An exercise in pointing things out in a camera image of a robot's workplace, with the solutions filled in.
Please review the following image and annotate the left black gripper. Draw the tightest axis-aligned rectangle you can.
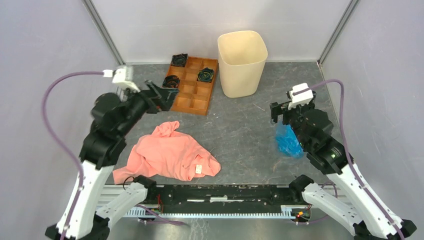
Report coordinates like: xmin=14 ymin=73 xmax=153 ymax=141
xmin=118 ymin=78 xmax=181 ymax=136

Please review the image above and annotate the blue plastic trash bag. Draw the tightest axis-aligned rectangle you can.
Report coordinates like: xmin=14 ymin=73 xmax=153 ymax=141
xmin=275 ymin=122 xmax=304 ymax=159

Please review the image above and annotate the cream plastic trash bin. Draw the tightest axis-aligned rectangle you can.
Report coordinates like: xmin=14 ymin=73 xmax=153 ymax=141
xmin=217 ymin=30 xmax=268 ymax=98

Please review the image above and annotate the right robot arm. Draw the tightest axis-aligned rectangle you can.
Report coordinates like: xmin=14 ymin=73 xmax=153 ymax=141
xmin=269 ymin=99 xmax=417 ymax=240

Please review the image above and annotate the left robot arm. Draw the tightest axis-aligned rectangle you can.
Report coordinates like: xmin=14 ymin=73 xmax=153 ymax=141
xmin=45 ymin=81 xmax=179 ymax=240

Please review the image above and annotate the rolled dark tie front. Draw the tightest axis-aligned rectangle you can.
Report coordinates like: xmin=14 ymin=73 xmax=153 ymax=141
xmin=162 ymin=75 xmax=181 ymax=89

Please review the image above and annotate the orange wooden divided tray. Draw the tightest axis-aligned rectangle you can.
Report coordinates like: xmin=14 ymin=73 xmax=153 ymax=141
xmin=166 ymin=56 xmax=219 ymax=116

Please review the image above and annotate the rolled dark tie right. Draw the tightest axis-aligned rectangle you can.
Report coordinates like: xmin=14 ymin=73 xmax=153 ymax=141
xmin=197 ymin=67 xmax=215 ymax=83

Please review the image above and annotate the pink cloth shirt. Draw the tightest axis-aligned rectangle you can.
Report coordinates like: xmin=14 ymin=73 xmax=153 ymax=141
xmin=112 ymin=121 xmax=222 ymax=185

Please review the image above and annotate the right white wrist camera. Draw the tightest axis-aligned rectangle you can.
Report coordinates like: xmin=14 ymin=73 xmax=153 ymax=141
xmin=287 ymin=83 xmax=314 ymax=110

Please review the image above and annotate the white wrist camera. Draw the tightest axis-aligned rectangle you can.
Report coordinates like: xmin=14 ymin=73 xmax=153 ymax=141
xmin=112 ymin=65 xmax=141 ymax=93
xmin=287 ymin=83 xmax=314 ymax=110

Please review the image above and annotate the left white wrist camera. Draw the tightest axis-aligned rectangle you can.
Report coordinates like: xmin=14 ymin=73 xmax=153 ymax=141
xmin=112 ymin=65 xmax=141 ymax=93

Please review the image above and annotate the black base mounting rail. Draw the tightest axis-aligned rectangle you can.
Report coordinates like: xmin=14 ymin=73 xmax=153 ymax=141
xmin=140 ymin=184 xmax=307 ymax=214

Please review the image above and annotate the left aluminium corner post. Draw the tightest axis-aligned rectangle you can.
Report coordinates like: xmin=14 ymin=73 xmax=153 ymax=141
xmin=82 ymin=0 xmax=125 ymax=65

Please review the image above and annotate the aluminium corner post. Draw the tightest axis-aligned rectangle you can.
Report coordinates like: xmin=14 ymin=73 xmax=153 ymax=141
xmin=82 ymin=0 xmax=125 ymax=65
xmin=317 ymin=0 xmax=360 ymax=67

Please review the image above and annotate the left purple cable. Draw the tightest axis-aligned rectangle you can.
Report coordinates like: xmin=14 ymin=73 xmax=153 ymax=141
xmin=40 ymin=70 xmax=114 ymax=240

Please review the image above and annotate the right aluminium corner post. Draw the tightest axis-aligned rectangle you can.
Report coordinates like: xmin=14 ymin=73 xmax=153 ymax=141
xmin=317 ymin=0 xmax=360 ymax=67

